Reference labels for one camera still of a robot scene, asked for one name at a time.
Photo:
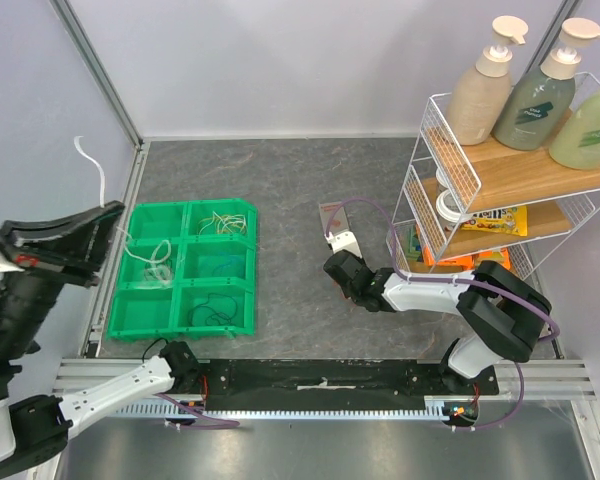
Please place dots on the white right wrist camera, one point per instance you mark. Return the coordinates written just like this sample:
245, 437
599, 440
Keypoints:
344, 241

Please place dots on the white yogurt cup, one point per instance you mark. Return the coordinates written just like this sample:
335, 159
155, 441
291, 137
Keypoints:
447, 209

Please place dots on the yellow candy bag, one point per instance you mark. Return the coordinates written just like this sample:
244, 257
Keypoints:
510, 221

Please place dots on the beige pump bottle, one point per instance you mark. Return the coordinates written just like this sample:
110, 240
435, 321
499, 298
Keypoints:
482, 91

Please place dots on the grey-green pump bottle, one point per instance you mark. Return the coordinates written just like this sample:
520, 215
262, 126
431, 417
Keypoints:
542, 96

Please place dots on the orange snack packet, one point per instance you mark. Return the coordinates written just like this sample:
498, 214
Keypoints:
465, 262

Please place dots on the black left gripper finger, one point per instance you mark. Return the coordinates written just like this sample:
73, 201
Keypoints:
80, 227
78, 242

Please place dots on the light green pump bottle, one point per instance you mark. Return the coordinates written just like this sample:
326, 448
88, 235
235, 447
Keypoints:
577, 144

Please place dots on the white wire shelf rack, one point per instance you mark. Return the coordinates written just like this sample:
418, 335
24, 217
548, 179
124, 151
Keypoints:
485, 177

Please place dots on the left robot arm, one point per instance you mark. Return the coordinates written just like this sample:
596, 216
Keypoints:
38, 428

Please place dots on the aluminium slotted rail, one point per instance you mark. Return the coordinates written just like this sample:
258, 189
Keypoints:
160, 409

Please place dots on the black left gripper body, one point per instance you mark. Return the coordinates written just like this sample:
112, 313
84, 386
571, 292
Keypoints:
45, 269

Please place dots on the green divided plastic bin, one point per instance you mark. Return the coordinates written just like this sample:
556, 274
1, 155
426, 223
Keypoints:
188, 269

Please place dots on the green snack box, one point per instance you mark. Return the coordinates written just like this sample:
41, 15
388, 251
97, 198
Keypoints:
412, 246

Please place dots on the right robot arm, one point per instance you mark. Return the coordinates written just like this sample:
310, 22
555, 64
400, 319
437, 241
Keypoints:
508, 318

